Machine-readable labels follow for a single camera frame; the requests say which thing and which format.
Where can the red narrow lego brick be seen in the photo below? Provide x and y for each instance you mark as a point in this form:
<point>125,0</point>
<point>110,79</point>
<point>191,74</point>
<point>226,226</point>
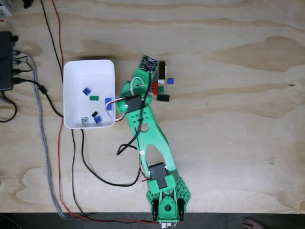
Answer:
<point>155,88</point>

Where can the green two-by-two brick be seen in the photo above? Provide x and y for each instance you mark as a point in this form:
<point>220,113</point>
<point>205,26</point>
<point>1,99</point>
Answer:
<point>160,89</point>

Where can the dark green two-by-four brick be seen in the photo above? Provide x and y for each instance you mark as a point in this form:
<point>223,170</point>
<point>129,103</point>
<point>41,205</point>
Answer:
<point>163,98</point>

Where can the blue two-by-four brick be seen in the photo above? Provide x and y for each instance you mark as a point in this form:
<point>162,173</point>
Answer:
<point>107,101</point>

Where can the green one-by-two brick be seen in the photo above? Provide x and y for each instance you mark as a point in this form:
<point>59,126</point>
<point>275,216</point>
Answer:
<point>94,98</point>

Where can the blue two-by-two brick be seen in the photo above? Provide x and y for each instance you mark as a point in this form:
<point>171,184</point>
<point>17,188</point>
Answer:
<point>170,81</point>
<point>97,119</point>
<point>86,91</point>

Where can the black small lego brick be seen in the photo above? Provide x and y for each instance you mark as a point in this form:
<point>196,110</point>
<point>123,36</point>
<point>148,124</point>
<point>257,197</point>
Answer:
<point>95,114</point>

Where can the grey two-by-two brick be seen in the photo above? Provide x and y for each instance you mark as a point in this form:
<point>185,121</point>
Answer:
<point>84,120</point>

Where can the white long lego brick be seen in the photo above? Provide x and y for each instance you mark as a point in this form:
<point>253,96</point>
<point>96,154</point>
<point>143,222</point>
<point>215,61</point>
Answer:
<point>161,81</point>

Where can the brown long lego brick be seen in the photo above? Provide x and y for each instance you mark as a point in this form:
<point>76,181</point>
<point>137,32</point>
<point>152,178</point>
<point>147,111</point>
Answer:
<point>162,70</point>

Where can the white plastic bin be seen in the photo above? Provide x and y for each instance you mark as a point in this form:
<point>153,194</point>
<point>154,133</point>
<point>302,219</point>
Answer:
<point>78,76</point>

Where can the black round connector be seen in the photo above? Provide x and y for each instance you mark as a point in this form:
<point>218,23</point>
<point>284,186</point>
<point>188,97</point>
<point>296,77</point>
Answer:
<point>14,38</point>

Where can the black usb hub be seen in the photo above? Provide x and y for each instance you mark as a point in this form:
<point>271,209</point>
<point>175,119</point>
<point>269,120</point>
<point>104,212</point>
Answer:
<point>5,59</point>

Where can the white power supply box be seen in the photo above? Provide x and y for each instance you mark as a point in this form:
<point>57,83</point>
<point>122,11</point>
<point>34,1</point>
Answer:
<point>4,8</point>

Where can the person's foot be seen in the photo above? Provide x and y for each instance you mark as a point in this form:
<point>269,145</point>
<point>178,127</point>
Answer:
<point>252,224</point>

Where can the black camera circuit board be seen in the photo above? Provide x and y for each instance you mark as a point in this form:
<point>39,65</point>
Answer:
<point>149,63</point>

